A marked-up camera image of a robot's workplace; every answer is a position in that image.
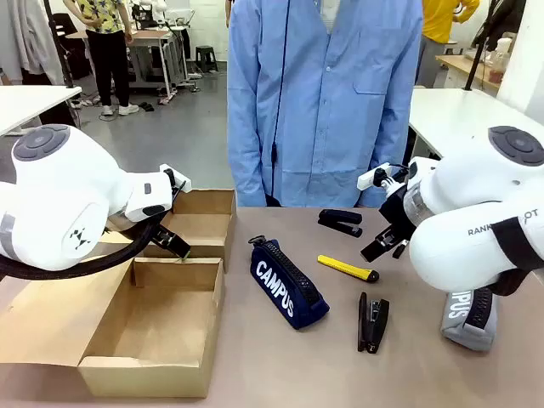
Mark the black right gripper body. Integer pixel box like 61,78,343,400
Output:
378,185,417,241

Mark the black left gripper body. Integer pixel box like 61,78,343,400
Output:
150,224,173,248

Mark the small brown cardboard box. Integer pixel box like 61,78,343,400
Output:
99,188,238,274

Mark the yellow utility knife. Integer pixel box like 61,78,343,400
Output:
317,254,381,284

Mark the black stapler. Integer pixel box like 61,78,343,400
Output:
356,291,391,355
316,208,364,239

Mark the large brown cardboard box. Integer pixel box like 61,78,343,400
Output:
0,256,226,400

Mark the grey CAMPUS pencil case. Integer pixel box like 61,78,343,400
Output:
439,286,499,352

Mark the navy CAMPUS pencil case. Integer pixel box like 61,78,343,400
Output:
247,236,332,332

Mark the person's left forearm blue sleeve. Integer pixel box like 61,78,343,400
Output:
368,122,411,209

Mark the person's right forearm blue sleeve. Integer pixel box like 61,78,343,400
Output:
227,122,273,208

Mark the large white table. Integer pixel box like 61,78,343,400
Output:
407,87,544,161

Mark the person in blue shirt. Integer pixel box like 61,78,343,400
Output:
226,0,424,209

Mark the wooden side table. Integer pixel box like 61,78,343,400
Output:
435,54,502,93

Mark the black lamp pole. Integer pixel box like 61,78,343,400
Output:
463,36,488,92

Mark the small black plastic stool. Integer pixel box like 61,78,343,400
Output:
195,44,219,74

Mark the clear plastic bottle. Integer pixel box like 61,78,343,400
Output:
488,37,513,84

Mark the white table with black pole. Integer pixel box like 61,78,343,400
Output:
0,84,83,138

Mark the grey workbench table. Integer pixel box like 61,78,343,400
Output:
65,25,190,98

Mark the person in plain yellow shirt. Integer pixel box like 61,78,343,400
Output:
415,0,481,88

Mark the person in yellow floral shirt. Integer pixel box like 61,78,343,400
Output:
62,0,140,117

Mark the black stand pole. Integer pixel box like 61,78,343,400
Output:
42,0,82,128

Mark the grey hanging garment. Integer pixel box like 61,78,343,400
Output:
0,0,65,86

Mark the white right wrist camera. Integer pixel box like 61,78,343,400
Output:
356,161,394,192

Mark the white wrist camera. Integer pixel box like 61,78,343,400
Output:
160,164,193,195
356,161,394,192

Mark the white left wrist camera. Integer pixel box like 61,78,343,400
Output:
160,164,193,195

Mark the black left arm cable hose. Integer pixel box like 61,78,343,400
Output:
0,212,165,281

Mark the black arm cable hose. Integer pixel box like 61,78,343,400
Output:
0,212,165,281
488,269,530,298

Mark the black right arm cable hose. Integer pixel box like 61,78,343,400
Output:
488,269,530,298

